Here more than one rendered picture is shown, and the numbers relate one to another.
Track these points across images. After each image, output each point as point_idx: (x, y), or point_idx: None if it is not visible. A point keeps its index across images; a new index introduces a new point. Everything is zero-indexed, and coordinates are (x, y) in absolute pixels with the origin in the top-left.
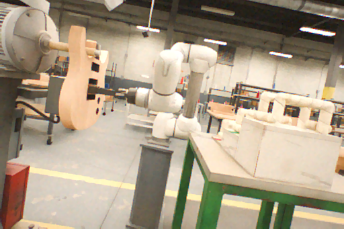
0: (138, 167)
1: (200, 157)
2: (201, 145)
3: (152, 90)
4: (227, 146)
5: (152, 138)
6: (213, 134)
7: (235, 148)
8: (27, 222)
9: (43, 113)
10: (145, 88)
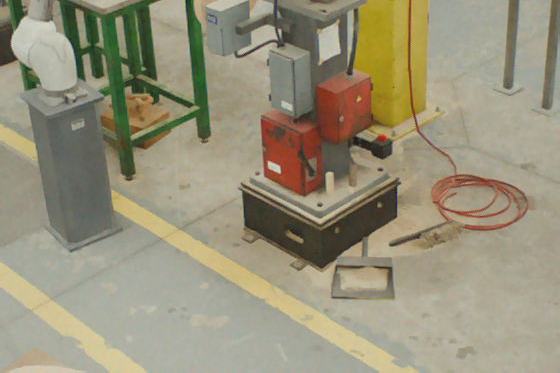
0: (100, 139)
1: None
2: None
3: None
4: None
5: (77, 86)
6: None
7: None
8: (260, 180)
9: (251, 48)
10: None
